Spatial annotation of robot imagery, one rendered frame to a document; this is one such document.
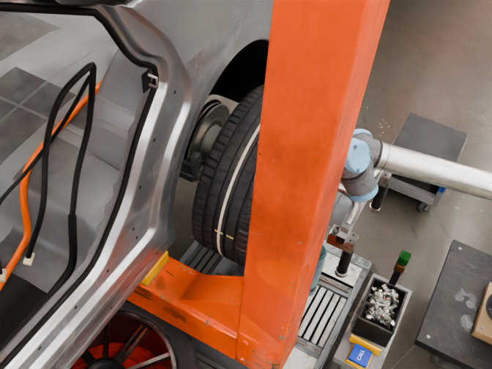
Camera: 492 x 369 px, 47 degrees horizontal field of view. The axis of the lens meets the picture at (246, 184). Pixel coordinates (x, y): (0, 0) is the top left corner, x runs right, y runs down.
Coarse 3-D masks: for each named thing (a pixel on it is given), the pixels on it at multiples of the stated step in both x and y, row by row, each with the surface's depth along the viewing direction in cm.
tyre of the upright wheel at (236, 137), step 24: (240, 120) 182; (216, 144) 181; (240, 144) 179; (216, 168) 180; (240, 168) 178; (216, 192) 181; (240, 192) 178; (192, 216) 190; (216, 216) 185; (240, 216) 180; (216, 240) 191; (240, 240) 184; (240, 264) 200
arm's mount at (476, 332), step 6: (486, 288) 245; (486, 294) 241; (486, 300) 239; (480, 306) 241; (480, 312) 235; (486, 312) 235; (480, 318) 233; (486, 318) 233; (474, 324) 235; (480, 324) 231; (486, 324) 231; (474, 330) 229; (480, 330) 229; (486, 330) 229; (474, 336) 231; (480, 336) 230; (486, 336) 228; (486, 342) 230
